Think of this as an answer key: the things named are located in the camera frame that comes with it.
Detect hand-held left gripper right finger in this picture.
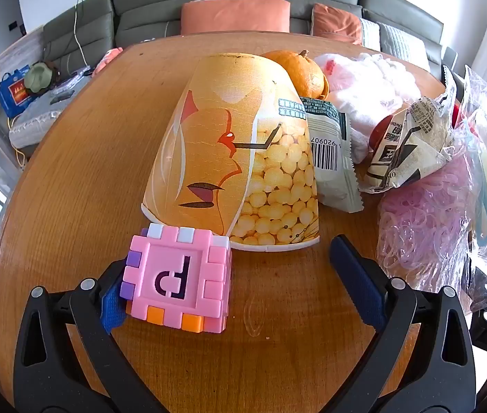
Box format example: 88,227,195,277
325,234,477,413

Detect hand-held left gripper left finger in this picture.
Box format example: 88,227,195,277
13,260,167,413

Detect pink toy cube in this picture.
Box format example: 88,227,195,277
122,222,233,335

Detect bag of pink rubber bands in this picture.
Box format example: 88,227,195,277
376,146,481,293

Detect green white snack packet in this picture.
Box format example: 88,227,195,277
299,97,365,213

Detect red round object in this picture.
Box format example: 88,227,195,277
368,116,395,153

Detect orange printed paper cup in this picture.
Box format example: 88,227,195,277
141,53,322,252

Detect white plastic bag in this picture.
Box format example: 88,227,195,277
314,52,423,164

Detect orange tangerine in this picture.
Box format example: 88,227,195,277
261,49,330,100

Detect grey quilted sofa blanket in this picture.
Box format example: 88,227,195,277
9,75,98,147

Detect blue shopping bag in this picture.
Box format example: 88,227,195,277
0,65,33,118

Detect large grey striped cushion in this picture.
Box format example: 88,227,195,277
377,21,431,72

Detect grey chair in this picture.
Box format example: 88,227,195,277
443,46,459,72

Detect green hat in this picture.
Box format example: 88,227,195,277
25,62,52,94

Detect small grey striped cushion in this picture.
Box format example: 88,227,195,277
360,18,382,48

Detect pink cloth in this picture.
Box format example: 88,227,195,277
93,47,124,77

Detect small orange cushion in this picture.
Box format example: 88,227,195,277
311,3,364,46

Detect large orange cushion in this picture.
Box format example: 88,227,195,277
181,0,291,35

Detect grey green sofa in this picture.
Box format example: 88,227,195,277
0,0,446,160

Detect white charging cable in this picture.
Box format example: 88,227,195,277
73,0,93,67

